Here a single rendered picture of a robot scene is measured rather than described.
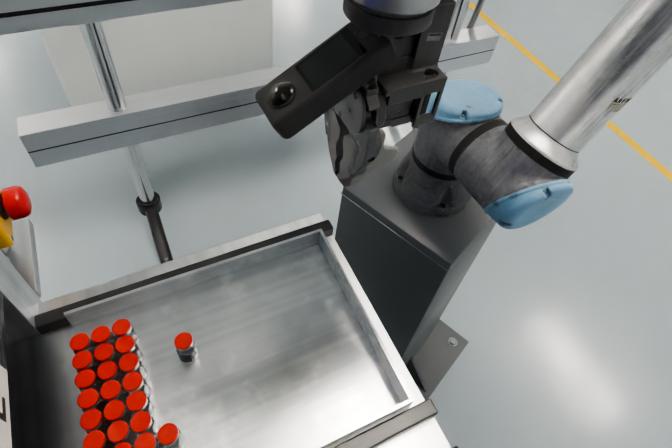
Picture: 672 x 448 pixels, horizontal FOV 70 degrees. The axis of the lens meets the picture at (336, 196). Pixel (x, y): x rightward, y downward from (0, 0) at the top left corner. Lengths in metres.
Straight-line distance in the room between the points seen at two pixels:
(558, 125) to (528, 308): 1.21
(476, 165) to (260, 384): 0.43
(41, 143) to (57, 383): 0.93
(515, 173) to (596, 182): 1.71
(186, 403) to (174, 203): 1.36
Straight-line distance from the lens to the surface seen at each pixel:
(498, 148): 0.73
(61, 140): 1.50
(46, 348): 0.70
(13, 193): 0.67
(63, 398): 0.67
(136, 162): 1.61
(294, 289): 0.67
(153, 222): 1.73
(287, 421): 0.61
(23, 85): 2.64
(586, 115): 0.71
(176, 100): 1.48
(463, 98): 0.79
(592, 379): 1.84
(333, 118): 0.47
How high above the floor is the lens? 1.47
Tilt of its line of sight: 50 degrees down
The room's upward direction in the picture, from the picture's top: 8 degrees clockwise
